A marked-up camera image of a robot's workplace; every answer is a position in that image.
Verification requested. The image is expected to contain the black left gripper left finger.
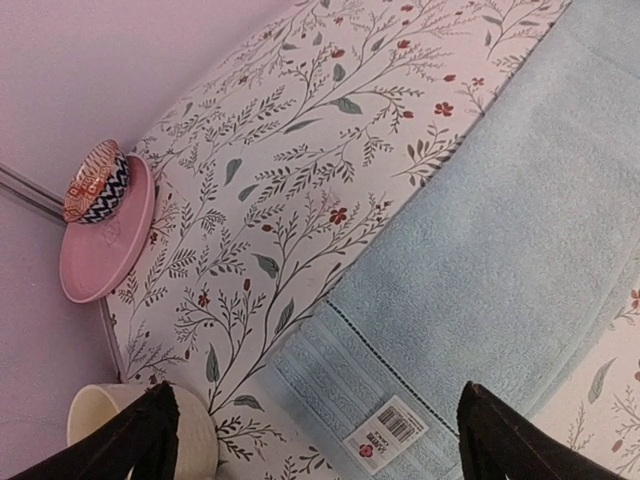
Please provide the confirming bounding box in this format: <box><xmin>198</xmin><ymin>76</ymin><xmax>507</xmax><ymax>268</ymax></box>
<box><xmin>12</xmin><ymin>381</ymin><xmax>180</xmax><ymax>480</ymax></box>

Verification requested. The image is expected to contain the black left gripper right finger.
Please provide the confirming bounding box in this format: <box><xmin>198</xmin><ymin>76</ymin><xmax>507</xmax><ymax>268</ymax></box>
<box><xmin>457</xmin><ymin>381</ymin><xmax>620</xmax><ymax>480</ymax></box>

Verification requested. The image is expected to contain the light blue towel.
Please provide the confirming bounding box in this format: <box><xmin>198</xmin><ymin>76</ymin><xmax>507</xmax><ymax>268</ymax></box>
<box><xmin>266</xmin><ymin>1</ymin><xmax>639</xmax><ymax>479</ymax></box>

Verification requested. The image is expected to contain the cream ceramic mug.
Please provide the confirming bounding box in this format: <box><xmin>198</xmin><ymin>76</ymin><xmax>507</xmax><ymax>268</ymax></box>
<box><xmin>66</xmin><ymin>384</ymin><xmax>219</xmax><ymax>480</ymax></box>

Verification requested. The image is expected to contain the pink plate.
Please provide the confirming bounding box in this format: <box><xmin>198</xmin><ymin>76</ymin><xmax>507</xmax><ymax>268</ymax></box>
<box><xmin>59</xmin><ymin>155</ymin><xmax>155</xmax><ymax>304</ymax></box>

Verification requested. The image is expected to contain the floral tablecloth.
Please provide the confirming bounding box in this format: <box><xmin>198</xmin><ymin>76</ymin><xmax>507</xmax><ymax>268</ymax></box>
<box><xmin>108</xmin><ymin>1</ymin><xmax>639</xmax><ymax>479</ymax></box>

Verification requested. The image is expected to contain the left aluminium frame post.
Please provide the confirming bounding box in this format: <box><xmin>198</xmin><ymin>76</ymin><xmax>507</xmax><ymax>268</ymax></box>
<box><xmin>1</xmin><ymin>163</ymin><xmax>66</xmax><ymax>227</ymax></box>

